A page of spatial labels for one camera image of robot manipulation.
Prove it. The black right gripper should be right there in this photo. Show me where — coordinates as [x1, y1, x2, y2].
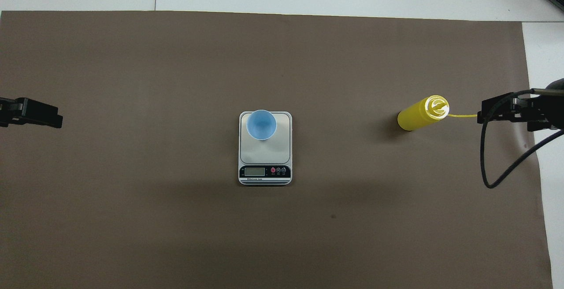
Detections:
[477, 78, 564, 132]

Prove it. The yellow squeeze bottle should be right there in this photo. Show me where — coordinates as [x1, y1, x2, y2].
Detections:
[397, 95, 478, 132]

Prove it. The light blue plastic cup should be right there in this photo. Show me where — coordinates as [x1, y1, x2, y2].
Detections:
[246, 109, 278, 141]

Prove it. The silver digital kitchen scale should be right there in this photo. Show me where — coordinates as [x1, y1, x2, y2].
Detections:
[238, 111, 293, 186]

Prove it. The brown paper mat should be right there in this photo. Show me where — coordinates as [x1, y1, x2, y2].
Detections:
[0, 11, 553, 289]

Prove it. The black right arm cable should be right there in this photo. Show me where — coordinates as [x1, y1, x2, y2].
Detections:
[480, 88, 564, 189]

